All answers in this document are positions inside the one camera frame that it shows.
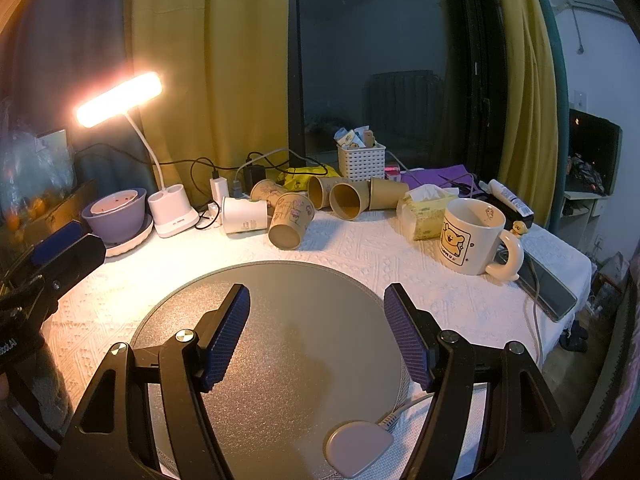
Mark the yellow curtain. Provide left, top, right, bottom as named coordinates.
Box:
left=127, top=0, right=288, bottom=205
left=498, top=0, right=559, bottom=226

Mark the white charger plug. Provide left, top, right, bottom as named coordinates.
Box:
left=209, top=177, right=229, bottom=206

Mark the yellow packet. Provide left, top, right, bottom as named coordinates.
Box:
left=277, top=165, right=340, bottom=192

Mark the yellow tissue pack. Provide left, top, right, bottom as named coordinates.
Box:
left=396, top=184, right=459, bottom=240

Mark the plastic bag with oranges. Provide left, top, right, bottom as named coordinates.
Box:
left=1, top=101, right=76, bottom=242

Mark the black smartphone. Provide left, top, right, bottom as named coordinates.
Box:
left=516, top=252, right=577, bottom=322

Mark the brown paper cup middle lying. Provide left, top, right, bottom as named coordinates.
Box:
left=330, top=181, right=370, bottom=221

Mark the grey puck with cable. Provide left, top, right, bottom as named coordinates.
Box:
left=323, top=393, right=433, bottom=479

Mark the brown paper cup behind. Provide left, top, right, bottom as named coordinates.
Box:
left=250, top=179, right=288, bottom=214

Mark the white plate under bowl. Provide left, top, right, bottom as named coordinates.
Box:
left=105, top=214, right=154, bottom=258

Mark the white mug with bear print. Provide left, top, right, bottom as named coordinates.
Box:
left=438, top=198, right=525, bottom=282

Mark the white lattice basket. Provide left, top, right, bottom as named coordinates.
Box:
left=337, top=143, right=386, bottom=181

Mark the yellow curtain left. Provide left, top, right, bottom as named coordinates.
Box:
left=127, top=0, right=288, bottom=205

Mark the small yellow duck toy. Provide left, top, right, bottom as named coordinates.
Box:
left=511, top=220, right=528, bottom=237

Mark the white black tube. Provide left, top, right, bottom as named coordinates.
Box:
left=488, top=179, right=534, bottom=218

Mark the black power cable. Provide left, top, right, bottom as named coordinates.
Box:
left=74, top=142, right=331, bottom=231

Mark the brown paper cup lying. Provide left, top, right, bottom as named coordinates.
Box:
left=330, top=181, right=370, bottom=221
left=369, top=178, right=409, bottom=210
left=307, top=176, right=346, bottom=210

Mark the purple folder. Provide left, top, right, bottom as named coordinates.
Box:
left=400, top=165, right=483, bottom=197

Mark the brown paper cup right lying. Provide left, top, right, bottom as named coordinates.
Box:
left=369, top=178, right=409, bottom=210

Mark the white paper cup lying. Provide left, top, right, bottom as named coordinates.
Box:
left=221, top=197, right=269, bottom=234

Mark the white desk lamp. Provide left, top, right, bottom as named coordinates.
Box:
left=75, top=72, right=198, bottom=238

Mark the yellow curtain right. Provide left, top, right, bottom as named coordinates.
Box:
left=498, top=0, right=559, bottom=226

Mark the brown paper cup left lying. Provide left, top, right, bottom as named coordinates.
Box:
left=307, top=176, right=346, bottom=210

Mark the purple bowl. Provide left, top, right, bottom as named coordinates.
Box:
left=81, top=188, right=146, bottom=244

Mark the round grey placemat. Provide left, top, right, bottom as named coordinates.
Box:
left=131, top=261, right=409, bottom=479

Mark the brown paper cup with drawing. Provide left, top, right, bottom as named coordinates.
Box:
left=268, top=193, right=316, bottom=250

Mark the dark monitor on shelf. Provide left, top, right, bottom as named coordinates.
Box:
left=566, top=108, right=622, bottom=195

